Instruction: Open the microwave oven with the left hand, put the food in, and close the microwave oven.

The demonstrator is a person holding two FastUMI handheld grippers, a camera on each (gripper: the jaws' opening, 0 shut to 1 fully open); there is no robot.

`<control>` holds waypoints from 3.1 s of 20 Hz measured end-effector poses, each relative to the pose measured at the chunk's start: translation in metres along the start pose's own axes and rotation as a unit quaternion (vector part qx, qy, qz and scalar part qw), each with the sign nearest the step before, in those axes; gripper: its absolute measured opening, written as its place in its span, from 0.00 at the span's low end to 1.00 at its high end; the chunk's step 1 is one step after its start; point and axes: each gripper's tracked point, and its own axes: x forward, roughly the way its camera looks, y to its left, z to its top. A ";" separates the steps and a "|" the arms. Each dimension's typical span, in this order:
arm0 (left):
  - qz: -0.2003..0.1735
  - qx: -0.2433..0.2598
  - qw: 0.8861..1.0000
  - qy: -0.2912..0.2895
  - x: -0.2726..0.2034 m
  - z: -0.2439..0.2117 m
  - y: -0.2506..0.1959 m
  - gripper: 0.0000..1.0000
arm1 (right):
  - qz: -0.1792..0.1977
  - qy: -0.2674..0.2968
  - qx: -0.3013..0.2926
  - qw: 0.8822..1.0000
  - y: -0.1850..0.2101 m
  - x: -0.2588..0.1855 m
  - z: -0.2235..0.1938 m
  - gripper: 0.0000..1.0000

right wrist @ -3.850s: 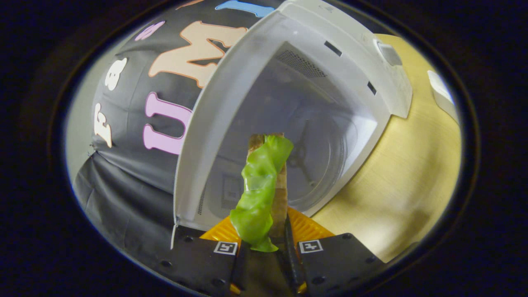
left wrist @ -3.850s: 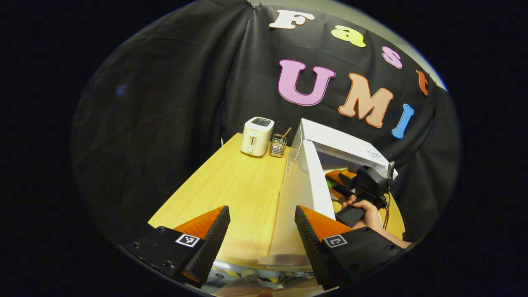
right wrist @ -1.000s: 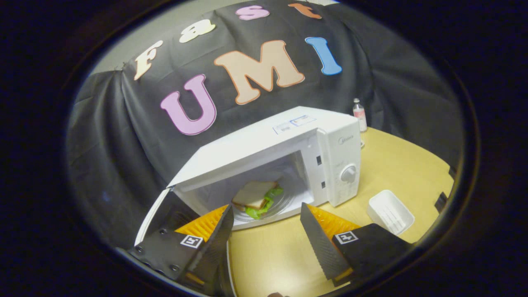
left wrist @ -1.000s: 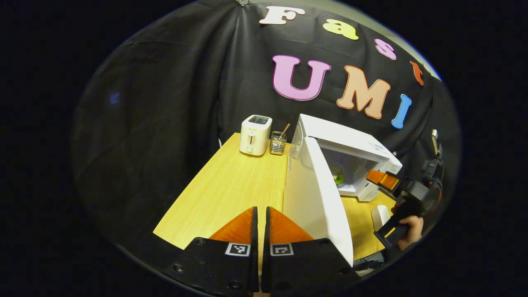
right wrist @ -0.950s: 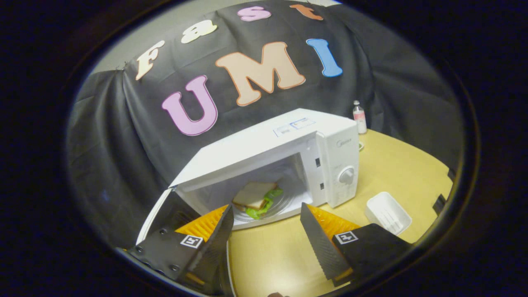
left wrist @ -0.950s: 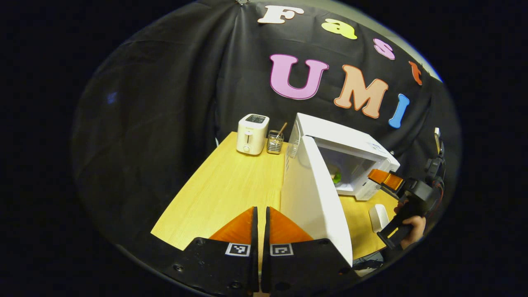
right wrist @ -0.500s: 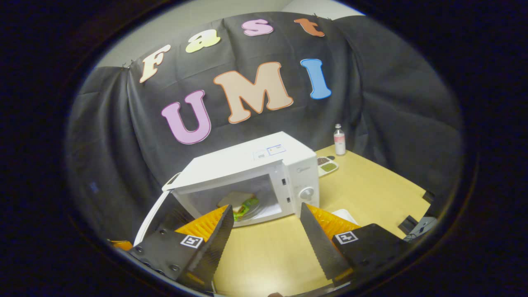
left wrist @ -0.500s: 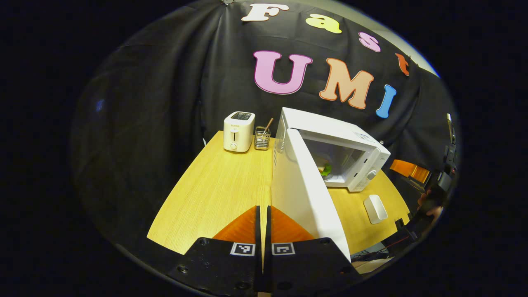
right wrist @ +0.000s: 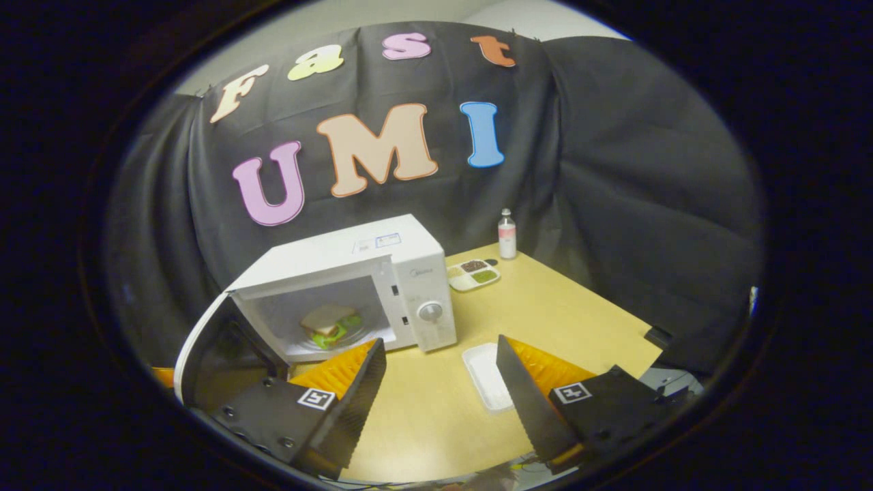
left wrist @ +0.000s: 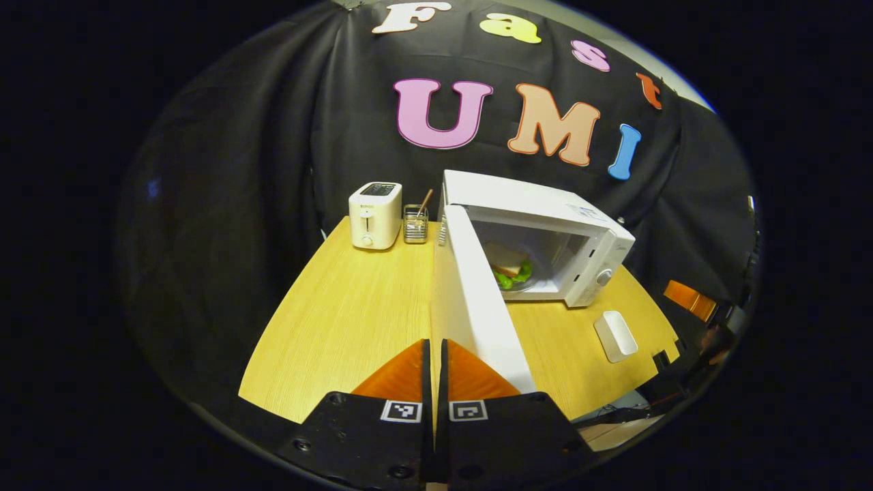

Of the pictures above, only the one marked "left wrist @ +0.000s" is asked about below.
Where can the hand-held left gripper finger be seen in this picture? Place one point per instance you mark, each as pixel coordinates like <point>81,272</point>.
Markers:
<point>443,382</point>
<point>426,382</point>

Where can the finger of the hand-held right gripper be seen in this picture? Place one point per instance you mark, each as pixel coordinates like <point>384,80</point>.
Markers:
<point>690,300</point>

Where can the lettuce sandwich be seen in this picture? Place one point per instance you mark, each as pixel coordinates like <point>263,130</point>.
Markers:
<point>508,262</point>

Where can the white microwave oven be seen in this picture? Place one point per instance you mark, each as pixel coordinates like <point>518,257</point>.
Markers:
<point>518,198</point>

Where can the black table clamp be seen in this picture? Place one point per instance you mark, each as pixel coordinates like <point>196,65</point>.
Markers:
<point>668,360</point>

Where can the white rectangular tray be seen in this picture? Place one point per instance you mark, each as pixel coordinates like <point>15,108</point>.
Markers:
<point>616,335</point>

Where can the metal utensil holder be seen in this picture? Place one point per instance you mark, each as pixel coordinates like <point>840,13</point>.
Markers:
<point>415,228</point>

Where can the white toaster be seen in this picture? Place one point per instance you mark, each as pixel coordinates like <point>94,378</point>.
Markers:
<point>374,215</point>

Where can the wooden stick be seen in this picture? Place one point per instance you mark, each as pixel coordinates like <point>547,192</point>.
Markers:
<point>425,201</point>

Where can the black backdrop cloth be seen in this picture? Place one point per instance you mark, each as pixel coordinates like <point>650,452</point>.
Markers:
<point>239,170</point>

